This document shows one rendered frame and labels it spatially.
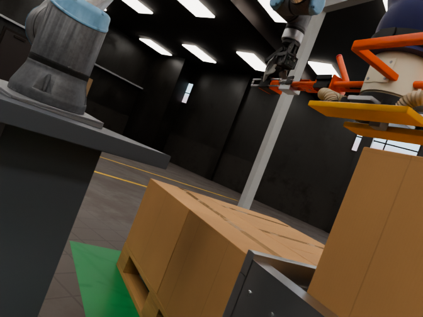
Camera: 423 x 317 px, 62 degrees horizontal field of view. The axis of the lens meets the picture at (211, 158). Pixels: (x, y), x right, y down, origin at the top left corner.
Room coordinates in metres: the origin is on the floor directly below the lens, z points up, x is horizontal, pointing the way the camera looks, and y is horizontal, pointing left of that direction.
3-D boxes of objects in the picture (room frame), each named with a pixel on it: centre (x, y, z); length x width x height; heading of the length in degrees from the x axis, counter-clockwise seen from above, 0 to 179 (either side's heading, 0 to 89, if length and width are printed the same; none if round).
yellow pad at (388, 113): (1.02, -0.36, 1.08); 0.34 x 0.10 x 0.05; 31
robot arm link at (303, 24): (1.56, -0.14, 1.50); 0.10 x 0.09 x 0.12; 130
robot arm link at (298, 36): (1.56, -0.14, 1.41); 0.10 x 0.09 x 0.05; 120
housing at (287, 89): (1.47, -0.20, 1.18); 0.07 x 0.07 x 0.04; 31
